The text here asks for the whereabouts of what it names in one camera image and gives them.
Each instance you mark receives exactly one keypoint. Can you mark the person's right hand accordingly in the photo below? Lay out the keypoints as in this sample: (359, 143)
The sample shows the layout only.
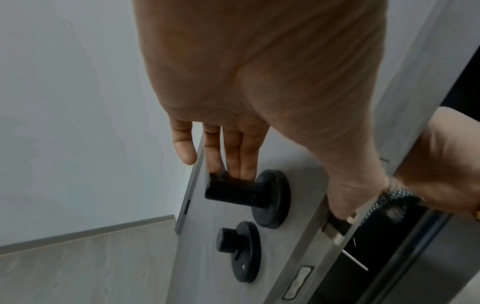
(450, 166)

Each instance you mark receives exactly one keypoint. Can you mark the person's left hand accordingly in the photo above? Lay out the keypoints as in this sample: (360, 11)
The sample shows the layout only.
(262, 59)

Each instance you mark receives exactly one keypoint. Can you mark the grey cleaning cloth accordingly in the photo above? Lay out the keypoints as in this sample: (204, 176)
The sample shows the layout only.
(393, 199)

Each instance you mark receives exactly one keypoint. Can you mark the grey door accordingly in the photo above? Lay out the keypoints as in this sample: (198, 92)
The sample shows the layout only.
(210, 267)

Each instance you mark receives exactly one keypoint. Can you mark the steel latch plate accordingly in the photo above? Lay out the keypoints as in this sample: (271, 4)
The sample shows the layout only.
(311, 261)

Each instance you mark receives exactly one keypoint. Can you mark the black thumb-turn lock knob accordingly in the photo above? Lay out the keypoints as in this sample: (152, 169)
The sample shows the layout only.
(243, 252)

